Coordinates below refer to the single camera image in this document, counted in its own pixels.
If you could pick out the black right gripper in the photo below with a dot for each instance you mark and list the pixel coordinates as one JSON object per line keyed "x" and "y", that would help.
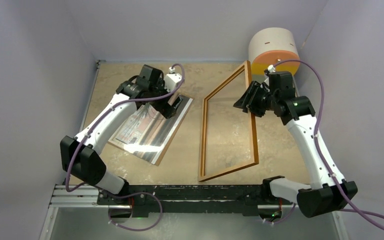
{"x": 244, "y": 102}

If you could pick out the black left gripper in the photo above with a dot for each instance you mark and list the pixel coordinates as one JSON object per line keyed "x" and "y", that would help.
{"x": 166, "y": 109}

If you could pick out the brown frame backing board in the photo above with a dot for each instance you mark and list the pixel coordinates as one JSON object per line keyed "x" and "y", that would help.
{"x": 165, "y": 149}

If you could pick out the wooden picture frame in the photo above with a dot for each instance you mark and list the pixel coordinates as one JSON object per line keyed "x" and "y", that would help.
{"x": 228, "y": 139}

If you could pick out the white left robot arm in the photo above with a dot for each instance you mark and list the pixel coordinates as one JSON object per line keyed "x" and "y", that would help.
{"x": 80, "y": 155}

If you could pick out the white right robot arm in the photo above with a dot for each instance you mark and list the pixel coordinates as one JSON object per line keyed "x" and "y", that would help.
{"x": 328, "y": 187}

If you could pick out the round pastel drawer cabinet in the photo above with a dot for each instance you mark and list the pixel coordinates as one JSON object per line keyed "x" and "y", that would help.
{"x": 268, "y": 47}

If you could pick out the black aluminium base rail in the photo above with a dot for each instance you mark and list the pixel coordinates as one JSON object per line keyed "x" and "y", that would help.
{"x": 247, "y": 200}

